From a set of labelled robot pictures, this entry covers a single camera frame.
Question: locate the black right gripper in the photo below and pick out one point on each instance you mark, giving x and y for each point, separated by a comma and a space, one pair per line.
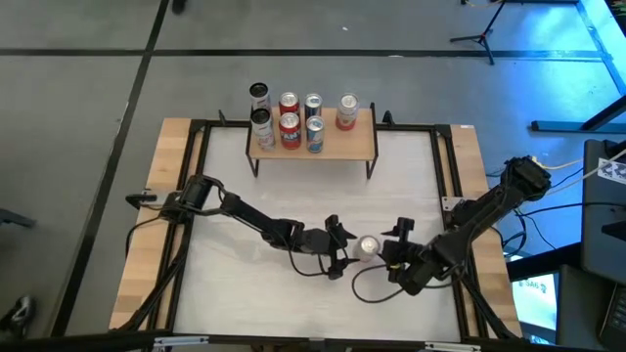
415, 259

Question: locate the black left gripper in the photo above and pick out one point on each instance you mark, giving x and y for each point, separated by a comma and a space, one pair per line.
320, 242

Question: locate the silver-topped pale beverage can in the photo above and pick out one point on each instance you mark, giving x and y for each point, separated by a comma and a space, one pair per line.
368, 247

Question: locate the blue silver Red Bull can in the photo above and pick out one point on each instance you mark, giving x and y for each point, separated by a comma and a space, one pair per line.
313, 101
315, 134

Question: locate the orange Fanta can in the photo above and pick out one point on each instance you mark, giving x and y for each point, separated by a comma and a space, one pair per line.
290, 132
289, 100

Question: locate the white and pink beverage can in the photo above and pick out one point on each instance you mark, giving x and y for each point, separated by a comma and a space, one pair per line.
347, 115

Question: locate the white Celsius Peach Vibe can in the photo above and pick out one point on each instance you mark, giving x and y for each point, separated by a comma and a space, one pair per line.
264, 132
259, 92

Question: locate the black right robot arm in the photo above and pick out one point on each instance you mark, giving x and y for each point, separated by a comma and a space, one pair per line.
489, 215

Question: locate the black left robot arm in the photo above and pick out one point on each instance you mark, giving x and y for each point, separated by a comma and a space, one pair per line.
254, 220

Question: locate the lit monitor screen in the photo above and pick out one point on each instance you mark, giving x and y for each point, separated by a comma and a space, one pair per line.
535, 303

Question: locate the black desk cabinet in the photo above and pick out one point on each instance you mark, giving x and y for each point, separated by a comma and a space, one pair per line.
601, 234

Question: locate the black floor beam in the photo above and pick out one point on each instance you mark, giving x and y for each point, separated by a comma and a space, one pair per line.
577, 126

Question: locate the black laptop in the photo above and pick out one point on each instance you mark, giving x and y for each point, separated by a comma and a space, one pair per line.
616, 318

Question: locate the white printed marker sheet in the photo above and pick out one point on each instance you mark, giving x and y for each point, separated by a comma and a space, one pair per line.
613, 171

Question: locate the black tripod stand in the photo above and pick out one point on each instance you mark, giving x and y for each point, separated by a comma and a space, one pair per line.
484, 39

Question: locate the black rig crossbar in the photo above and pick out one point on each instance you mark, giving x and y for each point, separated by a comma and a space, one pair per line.
98, 340

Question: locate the black chair base leg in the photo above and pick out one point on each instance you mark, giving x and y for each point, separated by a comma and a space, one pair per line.
14, 217

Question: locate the person's shoe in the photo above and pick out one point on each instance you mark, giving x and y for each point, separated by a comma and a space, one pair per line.
19, 315

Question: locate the small metal bracket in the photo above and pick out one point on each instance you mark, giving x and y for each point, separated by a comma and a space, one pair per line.
451, 204

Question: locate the wooden shelf with black frame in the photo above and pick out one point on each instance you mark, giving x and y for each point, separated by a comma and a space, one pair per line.
342, 144

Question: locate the black metal table frame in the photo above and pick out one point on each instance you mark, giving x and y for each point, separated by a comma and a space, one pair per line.
225, 123

